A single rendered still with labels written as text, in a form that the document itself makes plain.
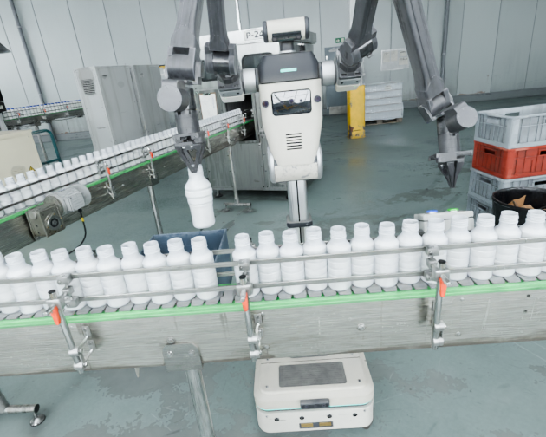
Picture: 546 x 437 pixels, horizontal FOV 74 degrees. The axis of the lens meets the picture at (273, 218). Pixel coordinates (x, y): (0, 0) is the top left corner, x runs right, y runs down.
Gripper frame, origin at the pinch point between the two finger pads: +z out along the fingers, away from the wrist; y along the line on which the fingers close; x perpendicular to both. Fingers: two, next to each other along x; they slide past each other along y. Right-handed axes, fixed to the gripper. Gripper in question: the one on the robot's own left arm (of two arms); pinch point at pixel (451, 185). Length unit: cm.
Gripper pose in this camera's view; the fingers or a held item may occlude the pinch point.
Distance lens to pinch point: 118.2
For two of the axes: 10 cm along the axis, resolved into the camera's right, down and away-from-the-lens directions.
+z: 0.9, 10.0, 0.2
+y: 10.0, -0.9, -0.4
